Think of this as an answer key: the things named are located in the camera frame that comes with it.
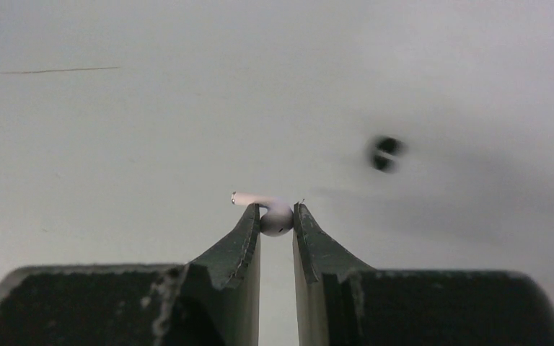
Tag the black table hole grommet right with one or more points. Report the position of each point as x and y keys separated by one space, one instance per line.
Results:
x=382 y=153

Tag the white earbud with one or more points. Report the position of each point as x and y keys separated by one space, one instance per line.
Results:
x=278 y=218

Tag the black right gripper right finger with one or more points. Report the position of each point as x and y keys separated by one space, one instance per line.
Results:
x=341 y=300

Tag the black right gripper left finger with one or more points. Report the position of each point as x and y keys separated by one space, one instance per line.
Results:
x=211 y=300

